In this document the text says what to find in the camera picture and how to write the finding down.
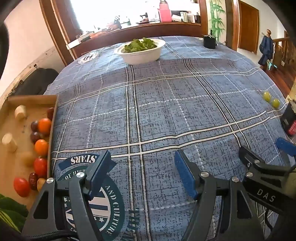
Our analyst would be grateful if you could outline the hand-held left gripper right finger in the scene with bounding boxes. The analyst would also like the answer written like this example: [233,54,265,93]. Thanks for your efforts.
[174,149,265,241]

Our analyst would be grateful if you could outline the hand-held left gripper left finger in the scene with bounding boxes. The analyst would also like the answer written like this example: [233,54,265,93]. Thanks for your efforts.
[22,150,111,241]

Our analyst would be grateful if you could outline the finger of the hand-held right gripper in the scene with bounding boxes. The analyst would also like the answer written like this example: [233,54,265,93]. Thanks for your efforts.
[239,146,296,183]
[276,137,296,163]

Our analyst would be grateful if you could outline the red tomato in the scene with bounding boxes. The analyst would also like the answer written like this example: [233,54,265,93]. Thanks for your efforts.
[34,157,48,178]
[13,177,30,198]

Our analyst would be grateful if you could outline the small orange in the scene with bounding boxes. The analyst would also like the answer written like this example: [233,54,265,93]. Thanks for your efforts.
[34,139,49,156]
[38,118,52,135]

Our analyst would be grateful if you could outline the cream sugarcane piece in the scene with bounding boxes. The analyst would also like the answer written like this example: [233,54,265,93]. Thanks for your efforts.
[14,105,27,119]
[2,133,18,152]

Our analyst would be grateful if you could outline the shallow cardboard box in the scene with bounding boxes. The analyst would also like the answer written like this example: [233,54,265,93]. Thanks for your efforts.
[0,95,58,210]

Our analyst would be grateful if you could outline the black and red device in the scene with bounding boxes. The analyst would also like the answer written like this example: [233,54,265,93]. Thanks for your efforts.
[280,102,296,137]

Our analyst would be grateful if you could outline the blue plaid tablecloth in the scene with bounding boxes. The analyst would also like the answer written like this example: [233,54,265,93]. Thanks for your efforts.
[44,36,294,241]

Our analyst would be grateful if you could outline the wooden stair railing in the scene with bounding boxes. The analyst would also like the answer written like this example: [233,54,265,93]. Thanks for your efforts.
[266,29,296,72]

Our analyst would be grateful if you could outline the dark blue jacket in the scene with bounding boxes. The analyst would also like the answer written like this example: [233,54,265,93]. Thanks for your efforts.
[258,36,274,66]

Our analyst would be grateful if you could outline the black sofa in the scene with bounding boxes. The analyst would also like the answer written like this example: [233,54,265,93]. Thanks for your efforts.
[13,68,59,96]

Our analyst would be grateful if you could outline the white bowl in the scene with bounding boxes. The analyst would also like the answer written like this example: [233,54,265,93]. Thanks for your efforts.
[114,38,166,65]

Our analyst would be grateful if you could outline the wooden door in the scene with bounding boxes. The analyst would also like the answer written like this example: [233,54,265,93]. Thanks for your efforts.
[238,1,259,55]

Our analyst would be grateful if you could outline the small black box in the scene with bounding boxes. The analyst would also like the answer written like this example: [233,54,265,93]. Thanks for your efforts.
[203,34,216,49]

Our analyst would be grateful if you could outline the flat white box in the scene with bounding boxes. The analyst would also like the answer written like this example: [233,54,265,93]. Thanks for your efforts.
[66,37,92,49]

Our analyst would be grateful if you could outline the green leafy vegetables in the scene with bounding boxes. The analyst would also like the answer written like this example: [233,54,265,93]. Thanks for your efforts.
[124,37,158,53]

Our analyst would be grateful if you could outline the wooden window ledge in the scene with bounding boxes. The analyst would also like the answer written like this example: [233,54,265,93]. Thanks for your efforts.
[67,22,202,61]

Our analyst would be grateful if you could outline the pink bottle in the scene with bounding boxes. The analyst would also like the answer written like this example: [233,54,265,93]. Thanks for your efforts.
[158,0,172,22]

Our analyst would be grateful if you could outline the green bamboo wall sticker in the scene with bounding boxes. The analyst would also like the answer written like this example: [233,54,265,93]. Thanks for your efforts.
[209,0,226,39]

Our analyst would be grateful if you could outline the wooden window frame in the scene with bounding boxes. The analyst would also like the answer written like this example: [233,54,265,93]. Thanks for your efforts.
[39,0,79,66]

